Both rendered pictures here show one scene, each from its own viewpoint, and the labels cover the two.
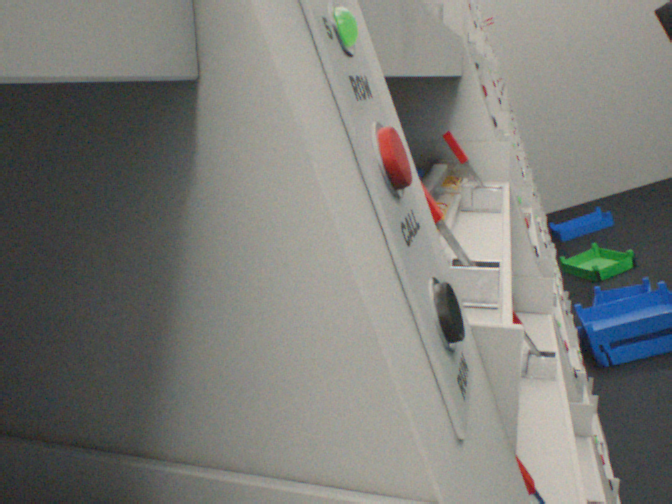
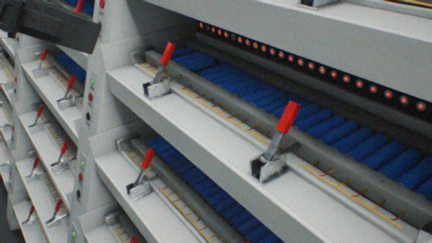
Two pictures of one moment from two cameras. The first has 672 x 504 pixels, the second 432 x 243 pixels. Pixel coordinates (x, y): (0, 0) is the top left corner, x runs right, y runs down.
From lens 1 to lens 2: 0.91 m
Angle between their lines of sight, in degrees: 114
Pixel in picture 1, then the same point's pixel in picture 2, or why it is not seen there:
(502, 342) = (103, 47)
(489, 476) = (98, 50)
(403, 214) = (101, 10)
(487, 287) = (146, 88)
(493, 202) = (254, 166)
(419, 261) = (100, 17)
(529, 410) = not seen: outside the picture
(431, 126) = not seen: outside the picture
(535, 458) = (173, 225)
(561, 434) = not seen: outside the picture
